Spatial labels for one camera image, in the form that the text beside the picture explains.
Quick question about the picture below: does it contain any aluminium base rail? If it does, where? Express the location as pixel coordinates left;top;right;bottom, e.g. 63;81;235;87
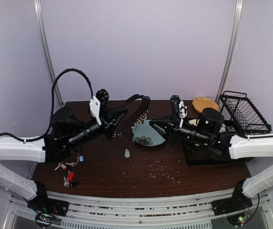
4;187;273;229

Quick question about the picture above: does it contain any black key tag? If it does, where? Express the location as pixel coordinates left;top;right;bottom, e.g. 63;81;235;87
69;181;79;188

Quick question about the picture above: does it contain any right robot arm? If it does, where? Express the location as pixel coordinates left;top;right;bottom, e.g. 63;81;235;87
149;108;273;211

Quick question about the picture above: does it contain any pale green key tag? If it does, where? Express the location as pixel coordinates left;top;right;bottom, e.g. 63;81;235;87
124;148;131;158

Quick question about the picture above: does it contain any blue key tag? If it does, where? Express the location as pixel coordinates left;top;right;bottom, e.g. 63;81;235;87
76;154;84;164

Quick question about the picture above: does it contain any red key tag with key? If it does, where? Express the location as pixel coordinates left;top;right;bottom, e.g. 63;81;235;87
54;162;68;171

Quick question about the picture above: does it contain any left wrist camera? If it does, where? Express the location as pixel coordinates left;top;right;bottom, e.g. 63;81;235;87
89;89;109;126

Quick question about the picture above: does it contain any right aluminium post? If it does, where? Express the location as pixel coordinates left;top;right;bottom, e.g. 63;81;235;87
215;0;244;101

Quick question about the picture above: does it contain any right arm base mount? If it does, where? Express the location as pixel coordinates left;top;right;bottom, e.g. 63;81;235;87
212;197;253;227

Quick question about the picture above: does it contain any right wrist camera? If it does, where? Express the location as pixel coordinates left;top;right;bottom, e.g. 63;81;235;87
170;95;188;118

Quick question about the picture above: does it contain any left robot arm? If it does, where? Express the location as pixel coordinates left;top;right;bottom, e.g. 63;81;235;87
0;107;128;212

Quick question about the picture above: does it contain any orange dotted plate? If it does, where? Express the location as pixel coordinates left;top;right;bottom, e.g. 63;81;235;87
192;97;219;113

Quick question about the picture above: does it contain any silver key near black tag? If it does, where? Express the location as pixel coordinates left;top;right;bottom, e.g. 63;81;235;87
63;177;70;187

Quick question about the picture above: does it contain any grey leather key holder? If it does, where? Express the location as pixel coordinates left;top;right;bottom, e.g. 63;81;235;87
118;94;151;130

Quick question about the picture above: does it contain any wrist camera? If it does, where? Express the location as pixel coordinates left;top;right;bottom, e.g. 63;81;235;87
89;89;109;126
170;95;188;118

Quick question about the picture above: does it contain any black wire dish rack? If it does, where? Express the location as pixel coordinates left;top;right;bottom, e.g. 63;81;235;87
181;91;272;167

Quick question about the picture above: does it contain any left aluminium post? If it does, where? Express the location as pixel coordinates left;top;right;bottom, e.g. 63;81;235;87
33;0;64;107

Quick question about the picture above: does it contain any light blue flower plate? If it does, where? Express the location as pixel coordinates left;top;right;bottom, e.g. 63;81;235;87
131;120;165;147

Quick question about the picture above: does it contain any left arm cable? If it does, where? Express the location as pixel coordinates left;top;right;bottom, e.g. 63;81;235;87
0;68;94;144

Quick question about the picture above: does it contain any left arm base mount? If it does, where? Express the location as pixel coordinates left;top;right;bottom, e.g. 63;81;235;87
24;192;69;228

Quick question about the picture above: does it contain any aluminium post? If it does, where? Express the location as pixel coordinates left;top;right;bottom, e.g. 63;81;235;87
215;0;244;101
33;0;64;107

